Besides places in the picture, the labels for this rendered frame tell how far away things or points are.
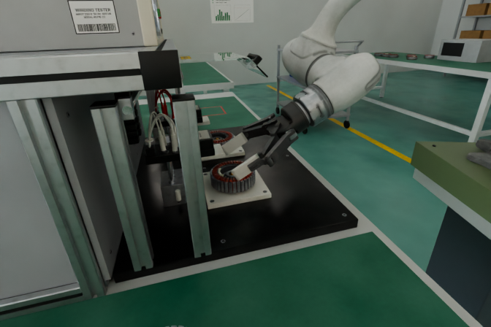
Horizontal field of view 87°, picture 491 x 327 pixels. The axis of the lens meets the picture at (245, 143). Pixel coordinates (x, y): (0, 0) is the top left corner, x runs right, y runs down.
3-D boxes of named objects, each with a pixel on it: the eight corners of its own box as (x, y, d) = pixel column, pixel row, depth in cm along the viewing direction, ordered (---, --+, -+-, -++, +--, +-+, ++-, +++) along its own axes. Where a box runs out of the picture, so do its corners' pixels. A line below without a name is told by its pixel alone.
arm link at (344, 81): (338, 125, 63) (307, 100, 73) (391, 90, 64) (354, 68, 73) (331, 93, 56) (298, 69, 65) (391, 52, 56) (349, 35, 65)
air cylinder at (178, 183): (185, 186, 67) (182, 167, 65) (186, 203, 60) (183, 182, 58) (164, 190, 66) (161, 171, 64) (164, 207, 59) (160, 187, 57)
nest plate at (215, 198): (253, 168, 75) (253, 164, 74) (271, 197, 62) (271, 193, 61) (200, 177, 72) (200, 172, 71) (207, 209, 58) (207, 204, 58)
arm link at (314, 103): (324, 87, 57) (301, 103, 57) (337, 120, 61) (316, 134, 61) (305, 81, 65) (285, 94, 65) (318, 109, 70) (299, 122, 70)
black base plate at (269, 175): (261, 128, 112) (261, 123, 111) (356, 227, 55) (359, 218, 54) (146, 142, 101) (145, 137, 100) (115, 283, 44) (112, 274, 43)
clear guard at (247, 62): (246, 68, 98) (246, 51, 96) (268, 77, 77) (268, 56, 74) (156, 74, 91) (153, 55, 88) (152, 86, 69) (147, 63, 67)
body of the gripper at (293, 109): (288, 96, 66) (257, 117, 66) (303, 104, 58) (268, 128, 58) (299, 120, 69) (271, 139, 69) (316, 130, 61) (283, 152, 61)
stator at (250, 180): (248, 168, 72) (247, 156, 71) (261, 190, 63) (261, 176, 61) (207, 175, 70) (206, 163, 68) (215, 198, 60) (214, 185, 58)
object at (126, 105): (155, 68, 91) (154, 58, 90) (134, 120, 36) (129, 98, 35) (150, 68, 91) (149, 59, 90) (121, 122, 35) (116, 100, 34)
